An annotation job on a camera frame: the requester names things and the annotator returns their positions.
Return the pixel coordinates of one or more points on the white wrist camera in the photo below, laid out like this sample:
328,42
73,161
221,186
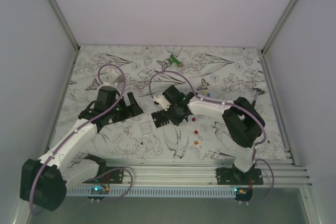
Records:
113,85
162,101

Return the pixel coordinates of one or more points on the right controller board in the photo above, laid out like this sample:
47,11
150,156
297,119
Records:
243,191

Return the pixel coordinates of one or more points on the left controller board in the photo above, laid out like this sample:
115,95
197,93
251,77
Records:
100,190

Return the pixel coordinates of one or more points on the black fuse box base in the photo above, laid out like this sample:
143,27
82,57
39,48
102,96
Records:
159,119

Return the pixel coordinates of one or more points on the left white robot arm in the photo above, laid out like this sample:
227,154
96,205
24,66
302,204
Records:
46,181

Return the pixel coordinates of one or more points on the white slotted cable duct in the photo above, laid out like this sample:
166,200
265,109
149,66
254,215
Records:
159,192

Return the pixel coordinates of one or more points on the controller board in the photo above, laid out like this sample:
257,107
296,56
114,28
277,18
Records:
243,191
100,190

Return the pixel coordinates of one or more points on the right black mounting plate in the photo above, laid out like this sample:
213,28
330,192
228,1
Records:
232,176

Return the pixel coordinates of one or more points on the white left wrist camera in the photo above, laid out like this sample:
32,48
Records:
113,85

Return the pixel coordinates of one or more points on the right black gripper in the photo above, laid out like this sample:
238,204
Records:
176,121

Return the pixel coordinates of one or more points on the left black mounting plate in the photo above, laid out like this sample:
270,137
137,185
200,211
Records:
114,177

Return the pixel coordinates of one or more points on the small grey hammer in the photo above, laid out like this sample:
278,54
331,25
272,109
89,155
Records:
258,93

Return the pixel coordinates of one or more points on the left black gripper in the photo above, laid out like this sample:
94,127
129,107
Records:
129,111

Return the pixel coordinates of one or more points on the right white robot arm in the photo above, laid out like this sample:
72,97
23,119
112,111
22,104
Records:
242,121

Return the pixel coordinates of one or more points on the clear fuse box cover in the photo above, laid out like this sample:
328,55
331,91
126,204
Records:
145,128

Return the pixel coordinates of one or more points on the aluminium frame rail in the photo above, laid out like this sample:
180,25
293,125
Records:
202,172

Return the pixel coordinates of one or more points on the white and grey pipe fitting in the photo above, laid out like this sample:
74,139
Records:
114,75

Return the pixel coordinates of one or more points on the black mounting plate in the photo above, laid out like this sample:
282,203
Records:
114,177
232,176

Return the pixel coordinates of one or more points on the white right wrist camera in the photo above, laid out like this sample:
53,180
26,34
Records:
162,101

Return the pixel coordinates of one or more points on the floral printed table mat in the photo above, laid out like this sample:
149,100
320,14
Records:
225,73

